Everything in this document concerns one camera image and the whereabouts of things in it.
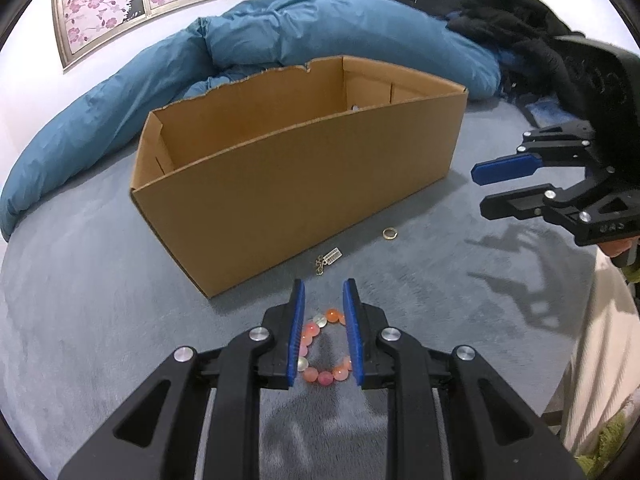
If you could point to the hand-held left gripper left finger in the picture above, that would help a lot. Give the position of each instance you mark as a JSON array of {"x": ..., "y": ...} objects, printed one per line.
[{"x": 298, "y": 332}]

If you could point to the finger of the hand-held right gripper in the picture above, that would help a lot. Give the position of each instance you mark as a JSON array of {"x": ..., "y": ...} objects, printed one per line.
[
  {"x": 515, "y": 206},
  {"x": 505, "y": 168}
]

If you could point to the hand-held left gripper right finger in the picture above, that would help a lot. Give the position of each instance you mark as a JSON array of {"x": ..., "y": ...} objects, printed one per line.
[{"x": 352, "y": 332}]

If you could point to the brown cardboard box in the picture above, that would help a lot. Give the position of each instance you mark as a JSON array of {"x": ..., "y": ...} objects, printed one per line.
[{"x": 300, "y": 170}]

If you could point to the person's right forearm green sleeve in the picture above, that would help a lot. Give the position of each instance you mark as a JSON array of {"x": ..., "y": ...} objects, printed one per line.
[{"x": 632, "y": 277}]

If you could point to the person's right hand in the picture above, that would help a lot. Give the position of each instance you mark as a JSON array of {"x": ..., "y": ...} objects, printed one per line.
[{"x": 617, "y": 248}]

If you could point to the dark blue cloth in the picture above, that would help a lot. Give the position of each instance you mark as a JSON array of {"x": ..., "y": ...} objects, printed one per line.
[{"x": 547, "y": 109}]

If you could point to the black jacket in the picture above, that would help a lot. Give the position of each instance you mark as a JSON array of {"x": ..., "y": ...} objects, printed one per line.
[{"x": 505, "y": 15}]

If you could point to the grey bed blanket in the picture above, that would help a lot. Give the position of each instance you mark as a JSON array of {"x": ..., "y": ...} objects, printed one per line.
[{"x": 100, "y": 285}]

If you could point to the blue duvet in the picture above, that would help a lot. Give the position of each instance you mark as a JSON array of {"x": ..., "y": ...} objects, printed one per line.
[{"x": 280, "y": 30}]

